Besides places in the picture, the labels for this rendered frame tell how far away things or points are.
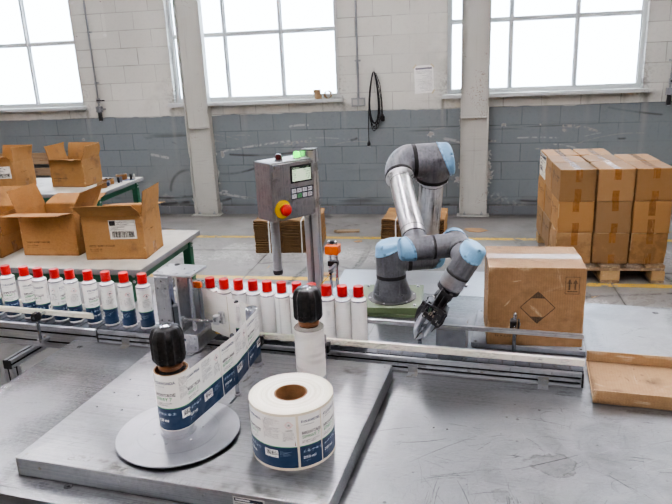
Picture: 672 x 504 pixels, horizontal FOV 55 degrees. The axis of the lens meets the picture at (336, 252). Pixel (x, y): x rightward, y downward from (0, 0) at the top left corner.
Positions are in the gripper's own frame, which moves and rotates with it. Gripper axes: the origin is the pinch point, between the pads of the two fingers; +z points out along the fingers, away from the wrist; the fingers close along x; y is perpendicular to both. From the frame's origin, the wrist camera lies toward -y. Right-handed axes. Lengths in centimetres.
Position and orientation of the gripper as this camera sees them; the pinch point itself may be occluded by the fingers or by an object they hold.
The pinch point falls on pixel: (418, 334)
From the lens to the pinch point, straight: 206.4
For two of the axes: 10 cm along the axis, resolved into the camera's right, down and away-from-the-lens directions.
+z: -4.4, 8.1, 3.9
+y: -2.8, 2.9, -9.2
